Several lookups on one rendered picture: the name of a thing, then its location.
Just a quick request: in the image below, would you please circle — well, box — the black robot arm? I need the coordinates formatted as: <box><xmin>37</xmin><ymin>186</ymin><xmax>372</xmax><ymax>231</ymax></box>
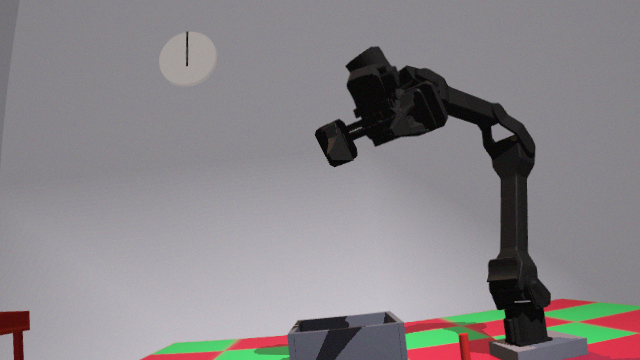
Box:
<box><xmin>346</xmin><ymin>46</ymin><xmax>553</xmax><ymax>347</ymax></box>

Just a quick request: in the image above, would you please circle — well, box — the dark red peg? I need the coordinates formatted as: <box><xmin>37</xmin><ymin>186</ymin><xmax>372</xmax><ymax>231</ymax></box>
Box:
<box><xmin>458</xmin><ymin>333</ymin><xmax>471</xmax><ymax>360</ymax></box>

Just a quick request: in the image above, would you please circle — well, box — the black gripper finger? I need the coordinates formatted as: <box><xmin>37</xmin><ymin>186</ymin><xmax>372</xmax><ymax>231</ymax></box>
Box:
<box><xmin>321</xmin><ymin>123</ymin><xmax>354</xmax><ymax>166</ymax></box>
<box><xmin>389</xmin><ymin>88</ymin><xmax>437</xmax><ymax>137</ymax></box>

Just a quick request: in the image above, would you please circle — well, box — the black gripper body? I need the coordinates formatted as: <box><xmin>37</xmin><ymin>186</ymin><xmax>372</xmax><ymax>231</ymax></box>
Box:
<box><xmin>315</xmin><ymin>81</ymin><xmax>448</xmax><ymax>167</ymax></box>

